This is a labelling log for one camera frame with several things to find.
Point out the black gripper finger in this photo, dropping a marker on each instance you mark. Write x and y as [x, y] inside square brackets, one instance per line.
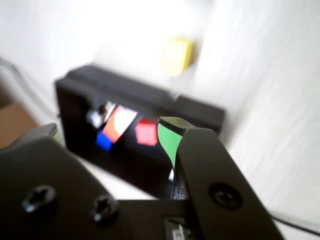
[37, 187]
[212, 175]

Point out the red wooden cube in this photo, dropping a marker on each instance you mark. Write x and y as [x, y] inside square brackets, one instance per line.
[146, 132]

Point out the yellow wooden cube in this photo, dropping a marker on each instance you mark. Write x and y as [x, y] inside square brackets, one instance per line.
[175, 56]

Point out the black cardboard box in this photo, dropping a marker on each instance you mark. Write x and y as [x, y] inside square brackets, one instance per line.
[140, 162]

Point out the brown cardboard object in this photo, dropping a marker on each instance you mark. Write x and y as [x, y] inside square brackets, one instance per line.
[15, 125]

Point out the blue wooden cube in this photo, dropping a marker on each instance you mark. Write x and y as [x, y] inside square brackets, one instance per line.
[103, 141]

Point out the orange block with white print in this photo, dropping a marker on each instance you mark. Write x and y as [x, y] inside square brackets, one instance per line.
[117, 125]

